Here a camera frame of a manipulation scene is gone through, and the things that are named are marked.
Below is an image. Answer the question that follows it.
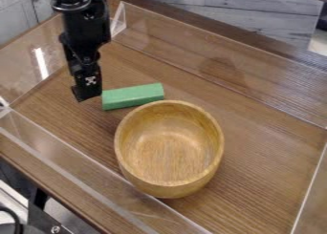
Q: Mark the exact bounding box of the clear acrylic tray wall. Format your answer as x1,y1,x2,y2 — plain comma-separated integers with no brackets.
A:
0,2,327,234

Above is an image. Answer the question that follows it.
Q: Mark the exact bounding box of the black cable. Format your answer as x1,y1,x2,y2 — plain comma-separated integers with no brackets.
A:
0,206,24,234

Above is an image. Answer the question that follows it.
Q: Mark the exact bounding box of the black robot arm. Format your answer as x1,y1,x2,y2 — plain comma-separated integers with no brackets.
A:
52,0,111,101

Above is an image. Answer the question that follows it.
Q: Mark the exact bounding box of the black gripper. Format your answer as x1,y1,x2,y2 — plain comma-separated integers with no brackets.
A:
57,0,111,102

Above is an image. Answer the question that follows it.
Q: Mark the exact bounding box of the green rectangular block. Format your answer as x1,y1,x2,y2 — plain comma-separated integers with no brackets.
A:
101,83,164,110

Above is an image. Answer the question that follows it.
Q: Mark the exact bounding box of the black table leg frame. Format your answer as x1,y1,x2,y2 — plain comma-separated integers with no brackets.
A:
28,188,73,234

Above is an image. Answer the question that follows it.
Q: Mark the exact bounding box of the brown wooden bowl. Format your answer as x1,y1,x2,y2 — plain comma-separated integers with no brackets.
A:
113,100,224,199

